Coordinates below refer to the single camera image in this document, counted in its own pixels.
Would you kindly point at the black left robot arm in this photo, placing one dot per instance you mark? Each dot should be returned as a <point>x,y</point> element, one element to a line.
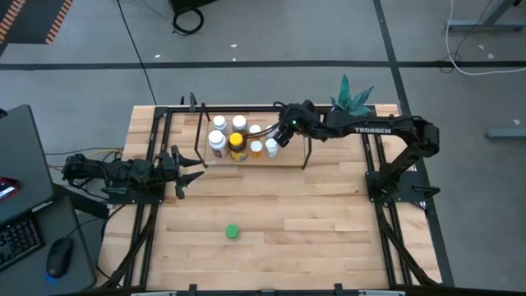
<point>123,172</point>

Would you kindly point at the large white medicine bottle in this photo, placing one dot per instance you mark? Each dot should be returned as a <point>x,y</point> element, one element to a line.
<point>216,137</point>

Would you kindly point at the black keyboard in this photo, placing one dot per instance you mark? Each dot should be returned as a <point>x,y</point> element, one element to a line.
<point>18,242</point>

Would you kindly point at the small white Excedrin bottle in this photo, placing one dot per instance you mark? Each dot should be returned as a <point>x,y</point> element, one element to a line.
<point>269,130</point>

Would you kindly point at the potted snake plant white pot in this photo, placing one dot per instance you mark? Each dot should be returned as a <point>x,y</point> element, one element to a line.
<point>349,98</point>

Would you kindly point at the green-capped pale green bottle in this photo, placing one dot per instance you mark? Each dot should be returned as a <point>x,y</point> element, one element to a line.
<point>232,231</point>

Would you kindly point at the orange pill vial white cap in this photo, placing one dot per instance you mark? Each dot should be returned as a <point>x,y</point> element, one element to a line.
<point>255,129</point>
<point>256,146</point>

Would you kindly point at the grey metal floor foot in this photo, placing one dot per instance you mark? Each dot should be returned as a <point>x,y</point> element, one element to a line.
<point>507,133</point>

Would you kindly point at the black equipment base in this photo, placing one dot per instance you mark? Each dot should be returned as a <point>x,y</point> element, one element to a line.
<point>189,3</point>

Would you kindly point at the grey metal desk base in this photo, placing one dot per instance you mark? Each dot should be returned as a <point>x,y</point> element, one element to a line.
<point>485,25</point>

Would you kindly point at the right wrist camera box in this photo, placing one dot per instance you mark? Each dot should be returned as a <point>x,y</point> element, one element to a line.
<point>284,139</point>

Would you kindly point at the black laptop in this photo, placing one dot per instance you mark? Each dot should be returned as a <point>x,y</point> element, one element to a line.
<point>24,156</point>

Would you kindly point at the red smartphone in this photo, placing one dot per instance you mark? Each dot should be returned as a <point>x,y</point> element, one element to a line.
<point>7,188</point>

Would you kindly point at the black computer mouse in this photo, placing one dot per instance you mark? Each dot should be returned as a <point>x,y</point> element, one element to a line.
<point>59,257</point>

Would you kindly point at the black aluminium table frame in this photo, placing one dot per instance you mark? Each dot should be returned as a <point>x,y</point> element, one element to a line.
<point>147,246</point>

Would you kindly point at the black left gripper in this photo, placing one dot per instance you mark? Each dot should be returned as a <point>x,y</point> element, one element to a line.
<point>170,170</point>

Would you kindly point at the low black desk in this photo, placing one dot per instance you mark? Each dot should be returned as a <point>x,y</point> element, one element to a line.
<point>82,263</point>

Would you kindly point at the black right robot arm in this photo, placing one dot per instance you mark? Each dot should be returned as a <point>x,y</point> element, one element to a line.
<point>382,129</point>

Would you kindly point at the black mat orange checker stripes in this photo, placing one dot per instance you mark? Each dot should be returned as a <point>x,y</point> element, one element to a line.
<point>24,20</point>

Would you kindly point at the yellow-capped brown fish oil bottle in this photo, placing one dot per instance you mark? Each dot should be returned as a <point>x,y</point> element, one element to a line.
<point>236,140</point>

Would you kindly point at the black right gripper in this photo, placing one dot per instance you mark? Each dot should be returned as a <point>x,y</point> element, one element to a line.
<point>298,117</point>

